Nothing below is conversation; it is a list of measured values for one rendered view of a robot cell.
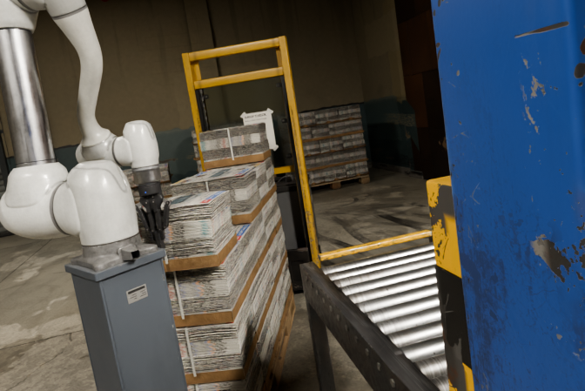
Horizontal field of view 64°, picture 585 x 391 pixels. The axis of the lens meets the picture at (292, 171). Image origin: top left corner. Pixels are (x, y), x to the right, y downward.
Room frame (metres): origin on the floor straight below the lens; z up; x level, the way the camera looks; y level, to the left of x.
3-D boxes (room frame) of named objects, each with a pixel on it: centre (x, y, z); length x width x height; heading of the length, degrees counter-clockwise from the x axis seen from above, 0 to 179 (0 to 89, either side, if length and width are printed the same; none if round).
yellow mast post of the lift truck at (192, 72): (3.41, 0.60, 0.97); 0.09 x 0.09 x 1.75; 83
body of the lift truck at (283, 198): (3.74, 0.23, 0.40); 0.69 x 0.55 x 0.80; 83
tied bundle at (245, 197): (2.35, 0.40, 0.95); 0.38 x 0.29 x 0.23; 83
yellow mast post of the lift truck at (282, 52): (3.33, -0.05, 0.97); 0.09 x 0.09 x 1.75; 83
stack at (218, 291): (2.22, 0.41, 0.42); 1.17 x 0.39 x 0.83; 173
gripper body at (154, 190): (1.57, 0.49, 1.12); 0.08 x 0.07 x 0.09; 83
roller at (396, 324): (1.10, -0.36, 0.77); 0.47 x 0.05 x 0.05; 102
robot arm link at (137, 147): (1.58, 0.50, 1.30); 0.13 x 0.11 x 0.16; 75
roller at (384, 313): (1.16, -0.35, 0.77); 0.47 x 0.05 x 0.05; 102
